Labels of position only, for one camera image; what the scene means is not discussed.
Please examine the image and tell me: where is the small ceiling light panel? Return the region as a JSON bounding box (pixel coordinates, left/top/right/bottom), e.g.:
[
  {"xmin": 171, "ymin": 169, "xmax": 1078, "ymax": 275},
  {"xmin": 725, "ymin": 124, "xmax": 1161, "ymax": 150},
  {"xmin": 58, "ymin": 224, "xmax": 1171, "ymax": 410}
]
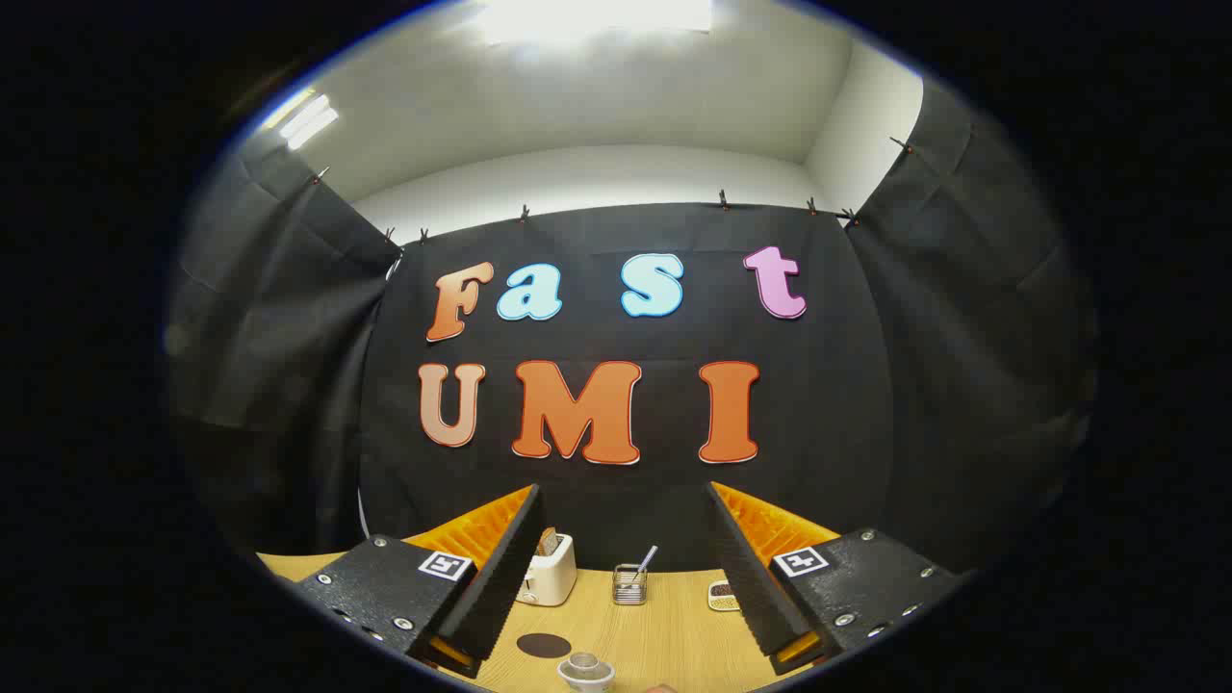
[{"xmin": 260, "ymin": 89, "xmax": 340, "ymax": 150}]

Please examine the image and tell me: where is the white green juice bottle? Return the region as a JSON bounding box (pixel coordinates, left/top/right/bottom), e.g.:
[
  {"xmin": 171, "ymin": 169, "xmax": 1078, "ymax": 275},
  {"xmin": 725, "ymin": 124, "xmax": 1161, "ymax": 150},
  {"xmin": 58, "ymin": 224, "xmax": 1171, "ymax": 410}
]
[{"xmin": 558, "ymin": 652, "xmax": 615, "ymax": 693}]

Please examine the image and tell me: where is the white toaster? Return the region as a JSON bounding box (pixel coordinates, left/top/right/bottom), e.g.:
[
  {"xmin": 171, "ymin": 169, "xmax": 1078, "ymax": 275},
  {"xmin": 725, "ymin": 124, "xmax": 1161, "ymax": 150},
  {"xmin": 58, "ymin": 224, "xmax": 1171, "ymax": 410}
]
[{"xmin": 515, "ymin": 532, "xmax": 578, "ymax": 607}]

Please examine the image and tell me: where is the large ceiling light panel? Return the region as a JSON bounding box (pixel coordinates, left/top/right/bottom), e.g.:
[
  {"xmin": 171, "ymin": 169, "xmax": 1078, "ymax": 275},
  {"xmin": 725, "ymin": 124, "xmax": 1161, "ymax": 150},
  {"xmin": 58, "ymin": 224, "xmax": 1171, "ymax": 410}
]
[{"xmin": 476, "ymin": 0, "xmax": 713, "ymax": 44}]

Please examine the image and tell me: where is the wooden table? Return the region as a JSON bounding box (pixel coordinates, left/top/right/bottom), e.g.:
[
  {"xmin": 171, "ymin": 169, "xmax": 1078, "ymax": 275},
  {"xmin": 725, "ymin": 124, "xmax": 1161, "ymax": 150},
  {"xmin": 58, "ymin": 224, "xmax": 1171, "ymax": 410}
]
[{"xmin": 255, "ymin": 551, "xmax": 838, "ymax": 693}]

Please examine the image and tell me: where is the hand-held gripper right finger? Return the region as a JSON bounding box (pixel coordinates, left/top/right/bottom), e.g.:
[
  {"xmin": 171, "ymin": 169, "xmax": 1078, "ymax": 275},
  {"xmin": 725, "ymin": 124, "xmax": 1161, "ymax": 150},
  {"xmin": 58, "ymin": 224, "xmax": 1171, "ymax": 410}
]
[{"xmin": 707, "ymin": 481, "xmax": 963, "ymax": 677}]

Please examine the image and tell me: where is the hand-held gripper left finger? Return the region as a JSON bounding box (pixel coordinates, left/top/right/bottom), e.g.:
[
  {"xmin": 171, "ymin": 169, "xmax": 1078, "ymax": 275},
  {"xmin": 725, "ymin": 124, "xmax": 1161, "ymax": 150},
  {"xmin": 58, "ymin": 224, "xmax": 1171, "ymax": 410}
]
[{"xmin": 294, "ymin": 484, "xmax": 548, "ymax": 680}]

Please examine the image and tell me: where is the black backdrop cloth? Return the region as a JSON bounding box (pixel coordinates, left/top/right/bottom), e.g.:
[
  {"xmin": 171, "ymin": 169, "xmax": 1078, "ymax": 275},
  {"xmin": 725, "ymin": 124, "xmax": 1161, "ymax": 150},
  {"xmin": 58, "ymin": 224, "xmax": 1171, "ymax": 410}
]
[{"xmin": 164, "ymin": 77, "xmax": 1098, "ymax": 578}]

